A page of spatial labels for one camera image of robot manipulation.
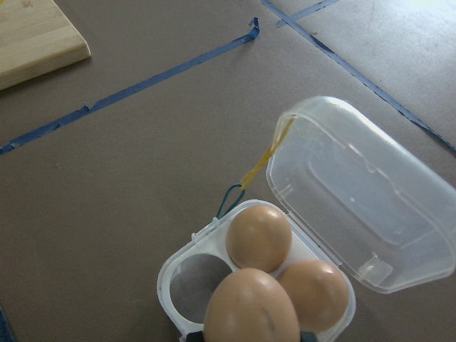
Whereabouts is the clear plastic egg box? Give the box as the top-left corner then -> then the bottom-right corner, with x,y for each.
155,95 -> 456,342

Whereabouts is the brown egg slot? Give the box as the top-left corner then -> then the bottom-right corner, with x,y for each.
225,204 -> 292,273
278,259 -> 349,333

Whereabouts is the blue rubber band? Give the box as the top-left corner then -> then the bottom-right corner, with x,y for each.
215,183 -> 246,219

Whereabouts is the brown egg lower slot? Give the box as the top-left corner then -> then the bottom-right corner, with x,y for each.
278,259 -> 349,333

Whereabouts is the brown egg upper slot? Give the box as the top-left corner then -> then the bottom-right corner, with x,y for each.
225,204 -> 292,273

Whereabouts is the yellow rubber band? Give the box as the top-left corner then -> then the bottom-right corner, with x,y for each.
239,114 -> 296,190

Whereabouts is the brown egg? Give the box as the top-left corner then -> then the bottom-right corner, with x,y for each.
203,269 -> 300,341

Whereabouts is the wooden cutting board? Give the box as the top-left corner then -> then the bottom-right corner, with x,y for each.
1,0 -> 90,90

